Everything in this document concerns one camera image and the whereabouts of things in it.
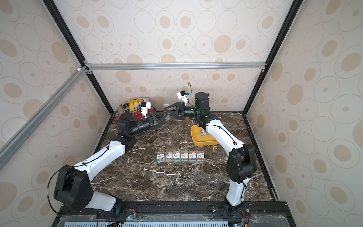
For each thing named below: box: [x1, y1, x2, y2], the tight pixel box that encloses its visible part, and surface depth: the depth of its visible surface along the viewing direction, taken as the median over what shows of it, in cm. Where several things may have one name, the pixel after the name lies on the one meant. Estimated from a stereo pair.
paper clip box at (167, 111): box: [164, 108, 172, 115], surface depth 70 cm
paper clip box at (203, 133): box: [199, 128, 209, 136], surface depth 105 cm
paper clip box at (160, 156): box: [156, 151, 165, 163], surface depth 94 cm
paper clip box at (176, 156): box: [172, 150, 181, 162], surface depth 94 cm
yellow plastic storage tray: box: [190, 124, 220, 147], surface depth 103 cm
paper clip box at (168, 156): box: [164, 151, 173, 162], surface depth 94 cm
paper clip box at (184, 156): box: [181, 150, 189, 162], surface depth 94 cm
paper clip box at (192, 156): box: [188, 150, 197, 162], surface depth 94 cm
